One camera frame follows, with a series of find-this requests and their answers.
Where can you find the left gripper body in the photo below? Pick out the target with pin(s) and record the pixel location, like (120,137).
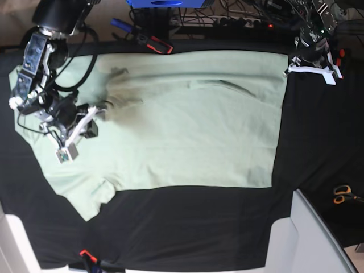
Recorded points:
(312,56)

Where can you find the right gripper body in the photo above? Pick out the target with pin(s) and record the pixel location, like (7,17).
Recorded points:
(63,114)

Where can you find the light green T-shirt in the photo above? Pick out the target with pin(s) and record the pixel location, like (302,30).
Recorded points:
(208,118)

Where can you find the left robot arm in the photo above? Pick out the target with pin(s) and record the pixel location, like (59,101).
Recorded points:
(315,25)

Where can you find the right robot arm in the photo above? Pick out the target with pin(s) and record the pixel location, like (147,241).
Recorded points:
(36,91)

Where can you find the blue red clamp right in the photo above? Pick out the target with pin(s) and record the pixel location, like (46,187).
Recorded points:
(342,59)

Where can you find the blue red clamp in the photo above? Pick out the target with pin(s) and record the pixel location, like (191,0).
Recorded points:
(94,265)
(342,59)
(148,41)

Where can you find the black table cloth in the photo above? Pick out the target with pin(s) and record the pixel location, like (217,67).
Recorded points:
(200,228)

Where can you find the white power strip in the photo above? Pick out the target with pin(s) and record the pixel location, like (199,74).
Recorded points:
(213,21)

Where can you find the blue red clamp left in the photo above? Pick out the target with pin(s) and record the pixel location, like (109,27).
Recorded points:
(148,41)

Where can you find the white bin left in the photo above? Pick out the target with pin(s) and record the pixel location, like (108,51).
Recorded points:
(17,255)

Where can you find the blue red clamp bottom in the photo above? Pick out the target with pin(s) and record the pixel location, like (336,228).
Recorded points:
(94,265)

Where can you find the blue box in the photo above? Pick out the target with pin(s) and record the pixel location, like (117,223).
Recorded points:
(169,3)

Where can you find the orange handled scissors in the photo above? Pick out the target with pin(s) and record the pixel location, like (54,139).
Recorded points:
(344,193)

